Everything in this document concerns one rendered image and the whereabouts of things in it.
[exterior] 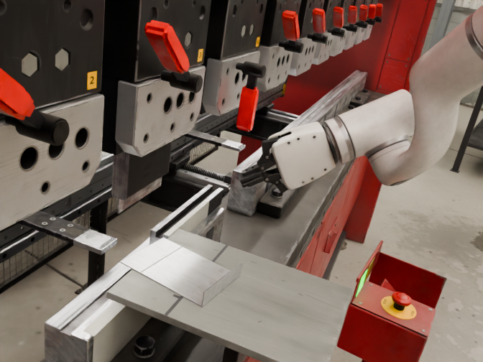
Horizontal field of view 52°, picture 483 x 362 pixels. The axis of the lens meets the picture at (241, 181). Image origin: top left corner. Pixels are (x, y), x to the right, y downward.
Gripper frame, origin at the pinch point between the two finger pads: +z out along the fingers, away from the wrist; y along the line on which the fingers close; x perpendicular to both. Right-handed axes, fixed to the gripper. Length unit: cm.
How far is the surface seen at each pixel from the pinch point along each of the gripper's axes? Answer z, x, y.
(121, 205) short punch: 15.0, 27.6, 16.0
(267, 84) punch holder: -8.9, -1.9, 14.1
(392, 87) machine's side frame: -83, -156, -57
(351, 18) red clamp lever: -41, -51, 8
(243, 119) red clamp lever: -2.4, 14.3, 15.4
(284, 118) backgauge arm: -20, -100, -29
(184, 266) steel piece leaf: 12.1, 26.4, 4.1
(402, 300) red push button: -18.7, 5.7, -35.6
